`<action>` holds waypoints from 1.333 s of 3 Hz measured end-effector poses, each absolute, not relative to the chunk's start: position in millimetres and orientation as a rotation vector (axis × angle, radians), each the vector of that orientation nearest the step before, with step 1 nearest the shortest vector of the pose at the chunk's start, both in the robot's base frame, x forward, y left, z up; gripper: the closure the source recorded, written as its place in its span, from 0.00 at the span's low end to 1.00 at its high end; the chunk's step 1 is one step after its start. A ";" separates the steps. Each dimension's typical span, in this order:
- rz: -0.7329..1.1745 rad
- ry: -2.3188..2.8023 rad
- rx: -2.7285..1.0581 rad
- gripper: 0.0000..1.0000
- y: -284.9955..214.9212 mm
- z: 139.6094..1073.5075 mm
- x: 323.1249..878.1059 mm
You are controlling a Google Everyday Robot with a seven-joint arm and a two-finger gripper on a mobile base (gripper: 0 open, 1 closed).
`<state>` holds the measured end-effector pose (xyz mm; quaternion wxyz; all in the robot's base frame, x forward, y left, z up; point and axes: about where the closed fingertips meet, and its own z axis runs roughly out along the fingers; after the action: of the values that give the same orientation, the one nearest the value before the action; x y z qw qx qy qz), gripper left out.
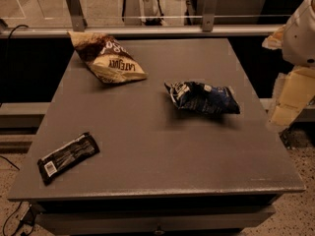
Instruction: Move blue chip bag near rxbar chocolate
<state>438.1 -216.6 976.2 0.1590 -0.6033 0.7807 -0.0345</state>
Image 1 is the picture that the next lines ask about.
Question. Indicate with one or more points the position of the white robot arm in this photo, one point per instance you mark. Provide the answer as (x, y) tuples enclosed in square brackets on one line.
[(297, 37)]

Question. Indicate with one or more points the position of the black rxbar chocolate bar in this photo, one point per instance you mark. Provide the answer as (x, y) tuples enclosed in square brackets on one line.
[(66, 157)]

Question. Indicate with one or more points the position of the brown Late July chip bag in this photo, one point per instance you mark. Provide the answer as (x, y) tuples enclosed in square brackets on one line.
[(109, 61)]

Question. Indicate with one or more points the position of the blue chip bag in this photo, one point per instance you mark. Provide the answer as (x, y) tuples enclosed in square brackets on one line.
[(202, 98)]

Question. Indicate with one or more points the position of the right metal railing post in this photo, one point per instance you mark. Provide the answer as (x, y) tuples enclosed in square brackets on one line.
[(208, 16)]

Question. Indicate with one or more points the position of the metal railing post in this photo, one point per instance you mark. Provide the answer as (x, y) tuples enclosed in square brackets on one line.
[(76, 14), (208, 16)]

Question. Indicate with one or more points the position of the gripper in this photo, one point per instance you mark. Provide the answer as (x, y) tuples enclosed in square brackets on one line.
[(300, 38)]

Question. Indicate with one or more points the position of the left metal railing post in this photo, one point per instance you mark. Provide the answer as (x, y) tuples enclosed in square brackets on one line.
[(76, 14)]

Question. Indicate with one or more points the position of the grey cabinet with drawer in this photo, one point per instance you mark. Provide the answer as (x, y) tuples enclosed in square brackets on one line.
[(158, 167)]

